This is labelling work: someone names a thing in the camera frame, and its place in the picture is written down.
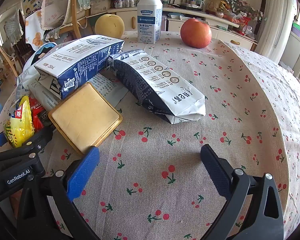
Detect white printed cloth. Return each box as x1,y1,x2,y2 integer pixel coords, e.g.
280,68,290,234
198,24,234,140
41,0,77,30

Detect yellow snack packet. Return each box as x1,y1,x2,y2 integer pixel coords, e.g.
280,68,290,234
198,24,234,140
4,95,36,148

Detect red tea packet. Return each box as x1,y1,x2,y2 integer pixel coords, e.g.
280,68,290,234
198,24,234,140
29,97,53,132

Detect white printed plastic bag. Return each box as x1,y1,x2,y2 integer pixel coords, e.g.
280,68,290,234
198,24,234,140
27,72,129,110

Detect wooden chair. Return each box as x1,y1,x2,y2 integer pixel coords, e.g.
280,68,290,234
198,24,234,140
57,0,90,39
0,40,23,80

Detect blue white bag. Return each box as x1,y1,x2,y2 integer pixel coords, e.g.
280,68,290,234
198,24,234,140
22,42,58,73

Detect cardboard box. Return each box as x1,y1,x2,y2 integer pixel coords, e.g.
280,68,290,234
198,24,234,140
90,0,113,15

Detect yellow pear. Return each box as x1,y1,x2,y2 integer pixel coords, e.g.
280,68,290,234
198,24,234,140
94,14,125,40

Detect beige wafer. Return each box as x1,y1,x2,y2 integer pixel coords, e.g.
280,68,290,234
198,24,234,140
48,82,123,155

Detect white curtain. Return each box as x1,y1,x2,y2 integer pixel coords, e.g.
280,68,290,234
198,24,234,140
261,0,298,63

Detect cherry print tablecloth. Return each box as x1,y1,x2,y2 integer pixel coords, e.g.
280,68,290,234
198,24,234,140
0,31,300,240

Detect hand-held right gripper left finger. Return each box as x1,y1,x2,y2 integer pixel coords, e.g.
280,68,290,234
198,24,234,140
16,146,101,240

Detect white milk bottle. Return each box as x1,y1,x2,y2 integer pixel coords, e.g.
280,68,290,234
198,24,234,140
137,0,163,44

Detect grey lace cloth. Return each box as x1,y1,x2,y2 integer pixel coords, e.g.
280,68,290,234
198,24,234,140
4,10,24,47

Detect navy white milk pouch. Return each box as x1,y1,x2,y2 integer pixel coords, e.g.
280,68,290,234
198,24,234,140
107,49,206,125

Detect white cabinet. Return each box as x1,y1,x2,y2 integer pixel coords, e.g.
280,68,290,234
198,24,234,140
107,5,259,52

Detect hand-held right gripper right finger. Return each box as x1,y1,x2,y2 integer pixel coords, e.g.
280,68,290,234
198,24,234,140
200,144,285,240

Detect artificial flowers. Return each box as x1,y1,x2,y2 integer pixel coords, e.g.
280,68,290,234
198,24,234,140
227,0,263,20

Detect row of small bottles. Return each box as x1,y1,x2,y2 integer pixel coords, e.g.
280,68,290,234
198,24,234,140
114,0,138,8

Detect orange print cloth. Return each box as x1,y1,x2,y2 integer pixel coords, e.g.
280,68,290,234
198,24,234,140
24,12,47,52

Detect navy milk carton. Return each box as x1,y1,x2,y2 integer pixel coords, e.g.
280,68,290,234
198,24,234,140
34,34,125,100

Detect gold ornament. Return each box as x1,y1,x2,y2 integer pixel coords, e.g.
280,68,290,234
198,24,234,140
205,0,228,15

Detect red apple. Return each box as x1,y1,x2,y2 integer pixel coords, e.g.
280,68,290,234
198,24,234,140
180,18,212,49

